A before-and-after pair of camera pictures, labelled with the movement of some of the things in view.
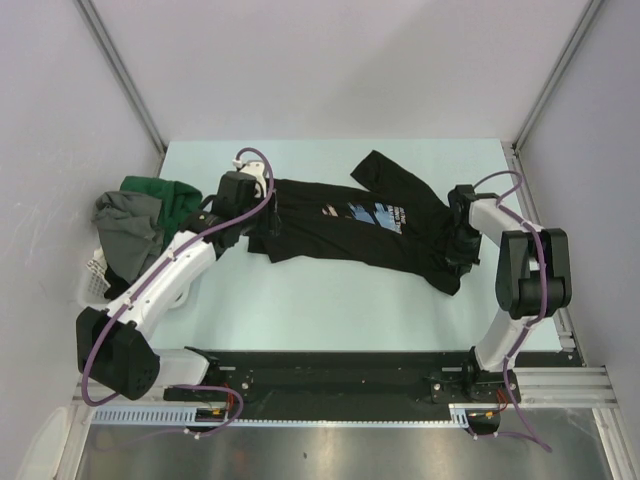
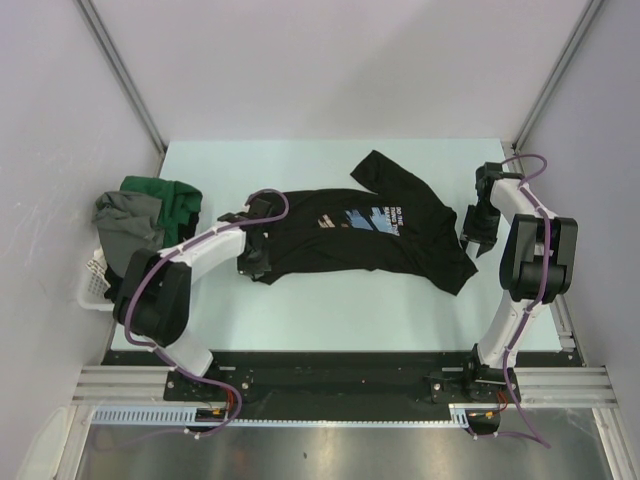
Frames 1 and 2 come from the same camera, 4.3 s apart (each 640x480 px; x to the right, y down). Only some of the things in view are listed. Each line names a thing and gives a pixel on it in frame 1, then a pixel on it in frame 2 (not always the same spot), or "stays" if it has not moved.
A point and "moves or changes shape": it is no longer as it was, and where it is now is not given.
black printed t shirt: [390, 221] moves or changes shape
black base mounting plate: [335, 384] stays
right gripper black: [466, 260] to [471, 233]
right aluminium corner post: [590, 10] stays
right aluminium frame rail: [537, 215] stays
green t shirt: [176, 200] stays
